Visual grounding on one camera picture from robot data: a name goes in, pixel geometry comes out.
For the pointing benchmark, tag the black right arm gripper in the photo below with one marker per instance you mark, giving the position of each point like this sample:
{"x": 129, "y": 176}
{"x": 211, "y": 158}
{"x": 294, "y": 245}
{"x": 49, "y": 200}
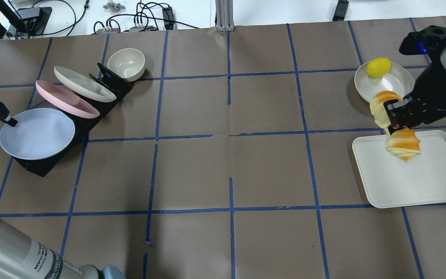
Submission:
{"x": 436, "y": 90}

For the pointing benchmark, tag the light blue plate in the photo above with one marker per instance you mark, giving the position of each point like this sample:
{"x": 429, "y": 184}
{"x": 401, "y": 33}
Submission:
{"x": 39, "y": 133}

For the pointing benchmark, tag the twisted bread roll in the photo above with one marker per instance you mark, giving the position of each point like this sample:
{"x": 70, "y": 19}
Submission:
{"x": 402, "y": 143}

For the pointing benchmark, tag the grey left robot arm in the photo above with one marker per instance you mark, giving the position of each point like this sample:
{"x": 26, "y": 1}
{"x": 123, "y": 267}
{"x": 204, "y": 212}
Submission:
{"x": 22, "y": 257}

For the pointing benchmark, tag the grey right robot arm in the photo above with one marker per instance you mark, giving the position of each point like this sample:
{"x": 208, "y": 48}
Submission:
{"x": 431, "y": 41}

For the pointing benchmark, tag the pink plate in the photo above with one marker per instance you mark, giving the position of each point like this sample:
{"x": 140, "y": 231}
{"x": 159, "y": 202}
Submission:
{"x": 66, "y": 100}

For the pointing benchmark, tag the cream white plate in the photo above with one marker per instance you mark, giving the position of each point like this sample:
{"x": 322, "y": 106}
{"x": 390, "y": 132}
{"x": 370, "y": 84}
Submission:
{"x": 84, "y": 86}

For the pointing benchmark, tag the black plate rack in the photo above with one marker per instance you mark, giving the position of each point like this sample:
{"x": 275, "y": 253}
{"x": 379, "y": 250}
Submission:
{"x": 111, "y": 82}

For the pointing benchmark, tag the white shallow bowl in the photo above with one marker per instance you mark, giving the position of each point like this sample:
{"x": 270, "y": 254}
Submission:
{"x": 397, "y": 80}

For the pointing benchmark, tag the yellow lemon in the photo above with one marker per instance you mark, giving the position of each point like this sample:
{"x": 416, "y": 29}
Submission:
{"x": 378, "y": 67}

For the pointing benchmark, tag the white rectangular tray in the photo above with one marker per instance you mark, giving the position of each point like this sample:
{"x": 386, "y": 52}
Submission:
{"x": 390, "y": 182}

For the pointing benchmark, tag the cream white bowl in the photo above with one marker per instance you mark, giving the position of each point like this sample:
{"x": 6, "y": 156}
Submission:
{"x": 129, "y": 64}

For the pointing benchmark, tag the aluminium frame post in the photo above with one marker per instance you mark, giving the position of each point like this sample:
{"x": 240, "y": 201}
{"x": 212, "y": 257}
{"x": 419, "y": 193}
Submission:
{"x": 224, "y": 15}

